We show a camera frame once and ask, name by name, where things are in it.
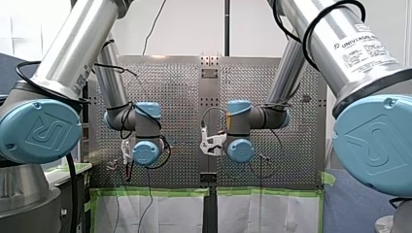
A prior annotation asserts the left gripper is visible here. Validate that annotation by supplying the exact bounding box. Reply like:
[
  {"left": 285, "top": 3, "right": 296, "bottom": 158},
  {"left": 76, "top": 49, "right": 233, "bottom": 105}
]
[{"left": 124, "top": 160, "right": 135, "bottom": 183}]

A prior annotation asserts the black pole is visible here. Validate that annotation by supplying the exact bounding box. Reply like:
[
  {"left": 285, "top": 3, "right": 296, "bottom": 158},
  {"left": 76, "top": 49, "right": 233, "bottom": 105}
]
[{"left": 223, "top": 0, "right": 231, "bottom": 57}]

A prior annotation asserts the grey board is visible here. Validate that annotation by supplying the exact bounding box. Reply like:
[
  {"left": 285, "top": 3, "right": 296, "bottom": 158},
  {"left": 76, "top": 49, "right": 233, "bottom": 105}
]
[{"left": 323, "top": 168, "right": 401, "bottom": 233}]

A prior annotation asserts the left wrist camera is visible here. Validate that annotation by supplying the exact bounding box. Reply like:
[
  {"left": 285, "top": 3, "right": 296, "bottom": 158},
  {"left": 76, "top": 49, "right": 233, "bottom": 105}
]
[{"left": 120, "top": 138, "right": 134, "bottom": 166}]

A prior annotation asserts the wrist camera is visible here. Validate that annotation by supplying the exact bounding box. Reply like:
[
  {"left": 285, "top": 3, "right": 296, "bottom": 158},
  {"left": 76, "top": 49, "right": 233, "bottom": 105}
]
[
  {"left": 199, "top": 126, "right": 228, "bottom": 157},
  {"left": 120, "top": 138, "right": 134, "bottom": 166}
]

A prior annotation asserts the thin black wire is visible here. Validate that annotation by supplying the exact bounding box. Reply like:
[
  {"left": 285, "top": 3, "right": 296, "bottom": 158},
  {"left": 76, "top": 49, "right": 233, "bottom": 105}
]
[
  {"left": 137, "top": 168, "right": 155, "bottom": 233},
  {"left": 141, "top": 0, "right": 168, "bottom": 56}
]

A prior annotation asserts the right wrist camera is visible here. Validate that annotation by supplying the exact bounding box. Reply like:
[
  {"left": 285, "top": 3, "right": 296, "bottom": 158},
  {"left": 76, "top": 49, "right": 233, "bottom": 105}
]
[{"left": 199, "top": 126, "right": 228, "bottom": 157}]

